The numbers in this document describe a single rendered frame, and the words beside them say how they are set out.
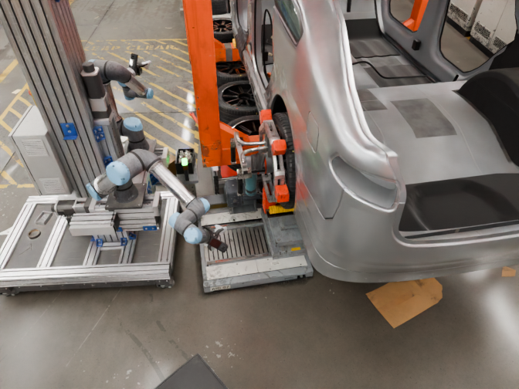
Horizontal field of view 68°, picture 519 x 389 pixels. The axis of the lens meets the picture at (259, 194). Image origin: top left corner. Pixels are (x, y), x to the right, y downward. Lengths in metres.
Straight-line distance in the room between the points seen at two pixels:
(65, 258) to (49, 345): 0.60
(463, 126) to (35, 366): 3.24
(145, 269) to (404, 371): 1.85
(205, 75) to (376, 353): 2.17
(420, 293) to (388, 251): 1.40
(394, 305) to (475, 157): 1.16
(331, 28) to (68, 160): 1.71
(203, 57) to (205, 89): 0.22
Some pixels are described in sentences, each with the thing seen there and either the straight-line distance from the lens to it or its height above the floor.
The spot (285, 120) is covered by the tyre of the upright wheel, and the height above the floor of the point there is 1.18.
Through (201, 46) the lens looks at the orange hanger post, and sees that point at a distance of 2.64.
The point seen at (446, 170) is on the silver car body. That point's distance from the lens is 2.77.
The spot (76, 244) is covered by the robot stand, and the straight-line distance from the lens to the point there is 3.25.
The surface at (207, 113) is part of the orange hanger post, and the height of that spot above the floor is 1.02.
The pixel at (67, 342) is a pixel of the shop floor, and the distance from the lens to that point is 3.04.
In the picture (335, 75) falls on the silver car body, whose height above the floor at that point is 1.72.
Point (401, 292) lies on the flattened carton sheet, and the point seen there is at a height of 0.01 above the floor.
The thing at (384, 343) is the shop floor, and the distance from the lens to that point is 2.90.
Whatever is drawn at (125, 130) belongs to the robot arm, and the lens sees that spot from 2.82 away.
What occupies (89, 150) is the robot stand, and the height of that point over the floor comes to 1.08.
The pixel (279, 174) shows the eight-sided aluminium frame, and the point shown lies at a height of 0.97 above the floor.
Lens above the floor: 2.49
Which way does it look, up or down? 43 degrees down
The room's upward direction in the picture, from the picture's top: 1 degrees clockwise
